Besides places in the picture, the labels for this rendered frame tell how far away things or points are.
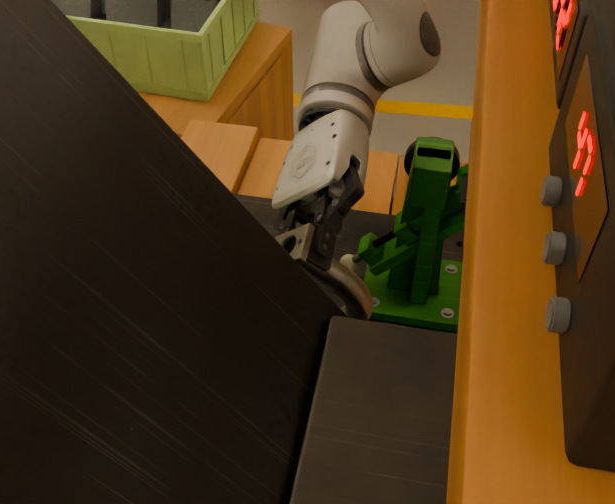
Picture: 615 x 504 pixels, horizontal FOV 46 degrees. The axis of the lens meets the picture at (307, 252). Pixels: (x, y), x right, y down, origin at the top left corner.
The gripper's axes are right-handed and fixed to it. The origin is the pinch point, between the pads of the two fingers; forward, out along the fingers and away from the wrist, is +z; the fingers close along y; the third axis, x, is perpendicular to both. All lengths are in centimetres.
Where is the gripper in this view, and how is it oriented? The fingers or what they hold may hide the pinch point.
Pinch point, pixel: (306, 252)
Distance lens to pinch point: 72.3
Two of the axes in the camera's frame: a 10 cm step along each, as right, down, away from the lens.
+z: -1.8, 8.7, -4.6
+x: 7.4, 4.3, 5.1
